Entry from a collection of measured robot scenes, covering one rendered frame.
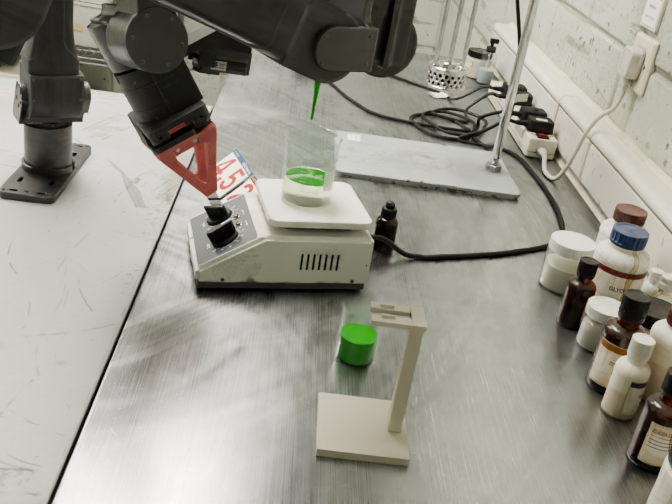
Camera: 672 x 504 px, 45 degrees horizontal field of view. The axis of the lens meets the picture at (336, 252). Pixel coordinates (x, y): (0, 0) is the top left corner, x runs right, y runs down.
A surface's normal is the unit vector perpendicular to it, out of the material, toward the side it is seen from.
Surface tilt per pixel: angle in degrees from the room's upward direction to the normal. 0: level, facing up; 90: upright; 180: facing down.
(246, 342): 0
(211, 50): 83
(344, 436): 0
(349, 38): 90
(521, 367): 0
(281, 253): 90
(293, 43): 90
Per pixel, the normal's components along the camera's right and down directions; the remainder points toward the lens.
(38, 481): 0.15, -0.88
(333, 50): 0.54, 0.45
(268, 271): 0.23, 0.47
